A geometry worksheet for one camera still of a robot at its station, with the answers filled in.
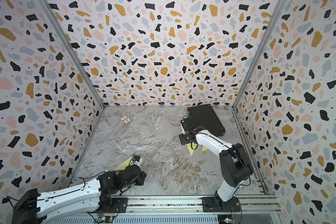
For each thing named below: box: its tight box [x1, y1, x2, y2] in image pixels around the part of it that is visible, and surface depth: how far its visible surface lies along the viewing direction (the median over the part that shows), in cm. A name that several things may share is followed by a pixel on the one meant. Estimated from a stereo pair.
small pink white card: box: [120, 115, 132, 124], surface depth 112 cm
